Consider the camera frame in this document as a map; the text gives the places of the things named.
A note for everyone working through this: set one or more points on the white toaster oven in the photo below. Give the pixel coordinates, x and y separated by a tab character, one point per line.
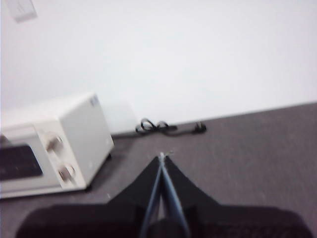
84	129

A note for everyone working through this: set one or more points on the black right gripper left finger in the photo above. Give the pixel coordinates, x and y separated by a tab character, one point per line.
104	220

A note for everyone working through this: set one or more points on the round oven timer knob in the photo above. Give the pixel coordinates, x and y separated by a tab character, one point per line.
67	172

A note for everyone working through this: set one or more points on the round oven temperature knob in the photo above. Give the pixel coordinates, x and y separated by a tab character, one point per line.
54	143

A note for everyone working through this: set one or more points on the white wall power socket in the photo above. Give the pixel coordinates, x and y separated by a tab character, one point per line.
22	11

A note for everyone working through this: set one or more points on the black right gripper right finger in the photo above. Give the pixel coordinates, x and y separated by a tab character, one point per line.
223	223

